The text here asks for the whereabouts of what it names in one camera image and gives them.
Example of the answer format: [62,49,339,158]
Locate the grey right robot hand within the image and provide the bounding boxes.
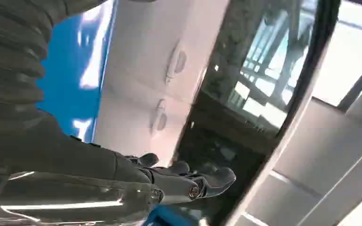
[0,110,237,226]

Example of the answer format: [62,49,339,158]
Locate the pale panel with dimples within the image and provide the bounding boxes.
[93,0,231,168]

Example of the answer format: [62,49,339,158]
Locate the blue glossy panel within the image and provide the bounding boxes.
[35,0,118,143]

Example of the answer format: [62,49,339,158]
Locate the dark glossy panel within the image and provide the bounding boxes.
[172,0,342,226]

